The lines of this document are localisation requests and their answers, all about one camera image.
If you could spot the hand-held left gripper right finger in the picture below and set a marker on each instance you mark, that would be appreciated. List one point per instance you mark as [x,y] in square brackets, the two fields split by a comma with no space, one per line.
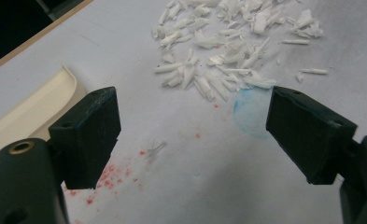
[307,132]

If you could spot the pile of white paper scraps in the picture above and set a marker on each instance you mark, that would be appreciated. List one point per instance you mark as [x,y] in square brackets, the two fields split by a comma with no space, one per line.
[221,46]

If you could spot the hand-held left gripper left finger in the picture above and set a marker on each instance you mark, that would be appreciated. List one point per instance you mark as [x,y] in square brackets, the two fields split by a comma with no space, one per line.
[86,137]

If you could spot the cream plastic dustpan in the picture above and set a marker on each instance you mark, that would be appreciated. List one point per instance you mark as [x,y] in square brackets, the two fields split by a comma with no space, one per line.
[31,115]

